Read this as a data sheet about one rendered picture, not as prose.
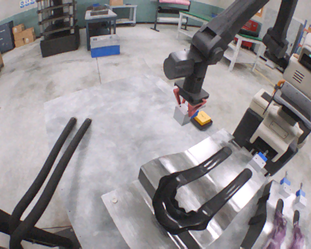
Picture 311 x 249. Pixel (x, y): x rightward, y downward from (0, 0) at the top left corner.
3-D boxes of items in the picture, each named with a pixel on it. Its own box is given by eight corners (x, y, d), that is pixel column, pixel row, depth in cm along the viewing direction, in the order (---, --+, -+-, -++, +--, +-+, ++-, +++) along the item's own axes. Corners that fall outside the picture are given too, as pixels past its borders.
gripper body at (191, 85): (194, 105, 46) (200, 83, 41) (172, 86, 52) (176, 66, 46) (208, 99, 49) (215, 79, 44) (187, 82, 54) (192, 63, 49)
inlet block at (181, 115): (198, 107, 64) (201, 96, 61) (207, 114, 62) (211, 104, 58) (172, 117, 59) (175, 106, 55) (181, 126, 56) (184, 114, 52)
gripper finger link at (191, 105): (186, 124, 52) (194, 101, 45) (173, 110, 56) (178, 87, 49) (201, 117, 55) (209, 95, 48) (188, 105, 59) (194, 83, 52)
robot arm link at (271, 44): (284, 51, 53) (277, 43, 55) (286, 39, 44) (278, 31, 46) (272, 60, 56) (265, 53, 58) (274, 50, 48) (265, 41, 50)
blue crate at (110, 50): (116, 48, 341) (116, 39, 326) (119, 54, 315) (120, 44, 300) (90, 52, 322) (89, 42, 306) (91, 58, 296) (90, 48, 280)
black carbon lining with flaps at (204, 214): (223, 147, 56) (235, 129, 49) (253, 178, 47) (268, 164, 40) (140, 198, 41) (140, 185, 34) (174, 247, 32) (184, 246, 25)
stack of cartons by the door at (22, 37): (36, 39, 432) (33, 19, 373) (34, 41, 412) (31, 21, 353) (18, 45, 405) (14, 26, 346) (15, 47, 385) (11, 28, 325)
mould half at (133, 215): (216, 141, 67) (228, 119, 57) (256, 185, 53) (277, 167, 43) (104, 202, 45) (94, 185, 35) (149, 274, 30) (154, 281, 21)
